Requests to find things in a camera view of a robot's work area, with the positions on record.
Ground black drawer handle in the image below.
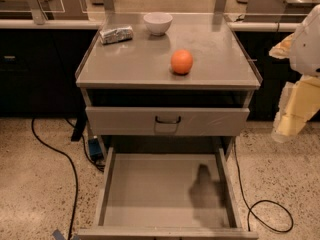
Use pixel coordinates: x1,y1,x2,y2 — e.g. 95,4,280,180
155,116,181,124

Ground open middle drawer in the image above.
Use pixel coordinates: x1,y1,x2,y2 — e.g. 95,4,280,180
79,149,258,240

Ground black cable on floor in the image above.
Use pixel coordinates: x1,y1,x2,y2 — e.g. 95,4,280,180
31,117,80,240
232,140,295,234

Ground closed top drawer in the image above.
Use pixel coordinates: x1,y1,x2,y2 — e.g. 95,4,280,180
86,107,249,136

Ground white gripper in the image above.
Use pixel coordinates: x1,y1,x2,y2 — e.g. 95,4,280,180
269,5,320,143

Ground orange fruit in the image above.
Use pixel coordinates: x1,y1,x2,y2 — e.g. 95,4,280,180
170,49,193,75

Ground black cable on left floor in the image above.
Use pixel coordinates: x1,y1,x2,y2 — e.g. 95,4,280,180
31,117,80,240

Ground silver foil snack bag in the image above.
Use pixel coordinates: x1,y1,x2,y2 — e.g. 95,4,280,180
99,26,134,45

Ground black cable on right floor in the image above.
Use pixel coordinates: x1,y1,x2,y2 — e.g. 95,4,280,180
232,140,295,234

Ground blue power box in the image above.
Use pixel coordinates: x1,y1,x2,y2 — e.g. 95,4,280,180
88,138,103,161

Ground white bowl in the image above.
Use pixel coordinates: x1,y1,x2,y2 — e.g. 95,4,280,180
143,12,173,36

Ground grey drawer cabinet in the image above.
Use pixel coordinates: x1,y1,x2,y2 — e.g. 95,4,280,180
77,13,261,152

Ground blue tape on floor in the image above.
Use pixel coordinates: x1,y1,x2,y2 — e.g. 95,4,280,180
52,230,66,240

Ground dark counter with white rail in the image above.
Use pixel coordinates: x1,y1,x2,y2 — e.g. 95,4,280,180
0,27,97,117

